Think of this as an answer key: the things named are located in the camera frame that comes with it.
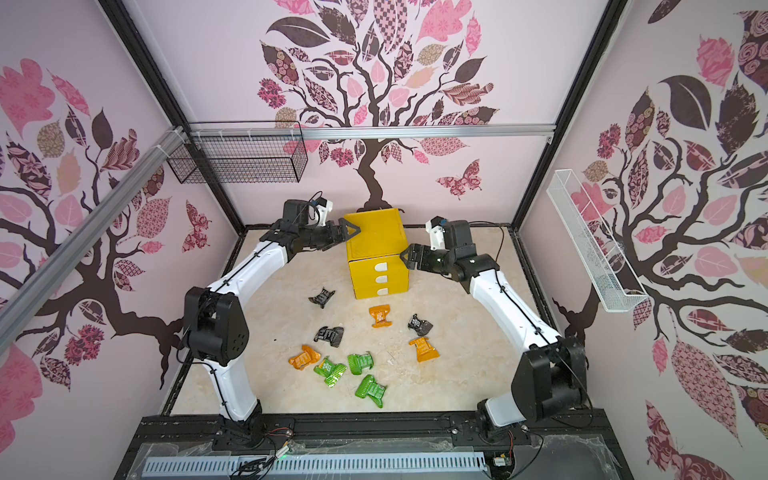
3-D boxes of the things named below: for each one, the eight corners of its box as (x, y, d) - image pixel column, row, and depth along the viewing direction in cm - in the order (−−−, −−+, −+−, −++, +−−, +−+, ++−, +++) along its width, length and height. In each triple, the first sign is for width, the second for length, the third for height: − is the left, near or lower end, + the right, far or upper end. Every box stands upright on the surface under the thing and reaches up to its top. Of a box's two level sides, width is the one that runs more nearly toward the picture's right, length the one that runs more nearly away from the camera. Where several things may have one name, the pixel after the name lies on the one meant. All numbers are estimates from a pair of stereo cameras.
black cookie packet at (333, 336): (315, 341, 92) (314, 339, 90) (323, 324, 96) (322, 321, 94) (337, 348, 90) (336, 345, 89) (345, 330, 94) (344, 327, 93)
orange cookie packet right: (421, 366, 86) (422, 364, 85) (408, 344, 91) (409, 341, 89) (438, 357, 88) (439, 355, 87) (425, 335, 93) (425, 333, 91)
